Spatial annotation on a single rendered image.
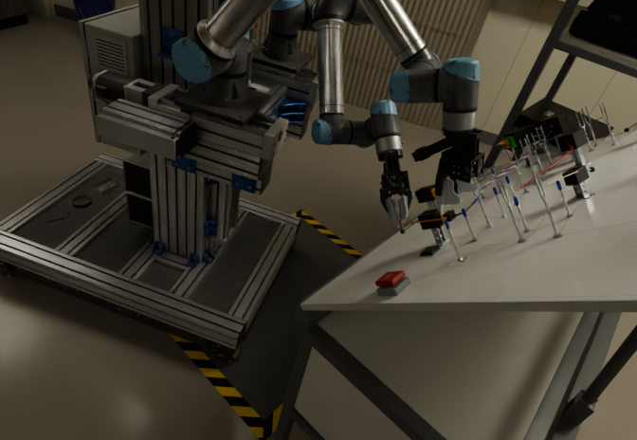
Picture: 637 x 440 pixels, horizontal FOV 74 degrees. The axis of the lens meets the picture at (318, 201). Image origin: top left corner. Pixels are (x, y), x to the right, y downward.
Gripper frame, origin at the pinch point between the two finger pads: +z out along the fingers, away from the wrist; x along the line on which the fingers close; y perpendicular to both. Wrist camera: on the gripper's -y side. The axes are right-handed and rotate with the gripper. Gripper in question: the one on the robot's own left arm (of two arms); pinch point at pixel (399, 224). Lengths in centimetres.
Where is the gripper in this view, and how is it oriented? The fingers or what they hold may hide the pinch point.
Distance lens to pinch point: 123.3
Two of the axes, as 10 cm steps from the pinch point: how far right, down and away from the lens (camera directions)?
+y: -1.1, -1.1, -9.9
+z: 1.3, 9.8, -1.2
